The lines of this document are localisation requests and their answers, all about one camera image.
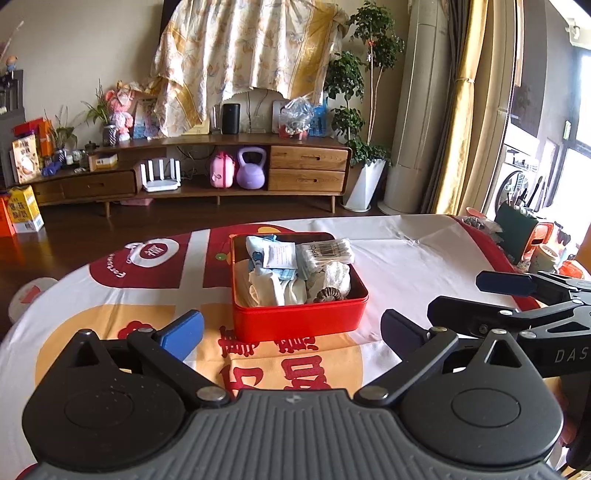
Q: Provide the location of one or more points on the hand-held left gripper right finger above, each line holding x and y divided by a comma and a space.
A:
399, 330

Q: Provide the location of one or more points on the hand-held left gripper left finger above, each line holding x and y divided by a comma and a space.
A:
182, 332

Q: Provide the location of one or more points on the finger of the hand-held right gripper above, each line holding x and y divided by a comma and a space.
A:
503, 282
461, 314

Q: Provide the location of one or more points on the brown ruffled scrunchie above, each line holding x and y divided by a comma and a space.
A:
328, 295

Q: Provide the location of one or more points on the clear plastic packet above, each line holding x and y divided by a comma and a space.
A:
337, 277

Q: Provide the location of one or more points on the red tin box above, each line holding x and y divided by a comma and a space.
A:
295, 323

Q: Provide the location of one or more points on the cotton swab pack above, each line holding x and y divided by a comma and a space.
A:
323, 253

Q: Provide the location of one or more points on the white gauze cloth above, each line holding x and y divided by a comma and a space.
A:
295, 290

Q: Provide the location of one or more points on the blue white soft packet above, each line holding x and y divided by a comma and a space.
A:
256, 247

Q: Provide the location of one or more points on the white labelled sachet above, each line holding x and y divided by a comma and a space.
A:
279, 254

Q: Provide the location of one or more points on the pale green mug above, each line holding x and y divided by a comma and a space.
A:
545, 258

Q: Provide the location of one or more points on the green utensil holder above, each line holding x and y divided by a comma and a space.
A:
512, 228

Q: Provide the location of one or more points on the orange plastic container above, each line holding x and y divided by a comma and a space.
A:
545, 237

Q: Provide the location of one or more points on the printed white red tablecloth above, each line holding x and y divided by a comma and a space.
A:
415, 258

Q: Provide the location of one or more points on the orange packet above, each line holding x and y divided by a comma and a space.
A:
575, 270

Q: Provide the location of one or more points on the washing machine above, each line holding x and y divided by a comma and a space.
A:
510, 180

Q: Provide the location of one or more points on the pink flat pad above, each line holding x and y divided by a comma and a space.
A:
136, 202

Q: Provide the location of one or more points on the wooden TV cabinet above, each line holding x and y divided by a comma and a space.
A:
198, 190

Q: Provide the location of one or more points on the white router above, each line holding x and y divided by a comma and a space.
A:
161, 186

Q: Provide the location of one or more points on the green tree in white planter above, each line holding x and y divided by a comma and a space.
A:
364, 184

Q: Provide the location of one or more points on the yellow curtain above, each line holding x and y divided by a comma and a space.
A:
461, 138

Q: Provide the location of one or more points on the pink small suitcase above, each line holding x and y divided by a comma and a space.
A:
222, 173

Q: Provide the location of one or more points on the dark wooden drawer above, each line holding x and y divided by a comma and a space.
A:
97, 184

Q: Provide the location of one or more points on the purple kettlebell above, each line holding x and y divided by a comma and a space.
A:
251, 175

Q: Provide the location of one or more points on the light wooden drawer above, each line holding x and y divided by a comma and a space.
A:
307, 180
309, 158

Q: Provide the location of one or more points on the beige small box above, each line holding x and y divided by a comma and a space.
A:
102, 161

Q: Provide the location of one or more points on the beige standing air conditioner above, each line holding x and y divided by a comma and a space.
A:
415, 115

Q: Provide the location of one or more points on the yellow carton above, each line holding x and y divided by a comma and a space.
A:
25, 210

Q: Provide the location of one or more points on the dark small teapot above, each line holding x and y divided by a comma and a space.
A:
91, 147

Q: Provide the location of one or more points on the blue toy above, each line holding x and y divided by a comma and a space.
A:
51, 169

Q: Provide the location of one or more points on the small plant in striped pot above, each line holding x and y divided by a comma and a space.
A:
109, 136

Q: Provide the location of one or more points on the orange gift box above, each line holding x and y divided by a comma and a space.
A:
5, 217

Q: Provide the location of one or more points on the clear glass vase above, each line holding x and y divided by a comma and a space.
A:
217, 120

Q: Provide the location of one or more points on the pale blue printed box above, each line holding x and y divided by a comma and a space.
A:
145, 120

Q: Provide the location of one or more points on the black speaker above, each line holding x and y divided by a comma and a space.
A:
232, 119

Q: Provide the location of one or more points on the pink plush doll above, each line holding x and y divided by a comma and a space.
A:
120, 113

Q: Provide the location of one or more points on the thin-leaved potted plant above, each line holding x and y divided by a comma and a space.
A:
62, 134

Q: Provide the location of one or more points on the yellow printed gift bag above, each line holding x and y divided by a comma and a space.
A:
25, 159

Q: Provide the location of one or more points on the clear bag of items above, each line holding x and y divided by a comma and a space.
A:
295, 117

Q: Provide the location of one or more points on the red orange box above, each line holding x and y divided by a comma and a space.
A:
39, 131

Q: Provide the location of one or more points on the dark grey cabinet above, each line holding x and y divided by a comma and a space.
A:
7, 138

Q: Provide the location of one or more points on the floral yellow sheet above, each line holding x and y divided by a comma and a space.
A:
240, 46

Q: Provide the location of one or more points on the black drinks machine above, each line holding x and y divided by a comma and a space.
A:
11, 92

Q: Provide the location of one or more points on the small figurine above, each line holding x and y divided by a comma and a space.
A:
11, 64

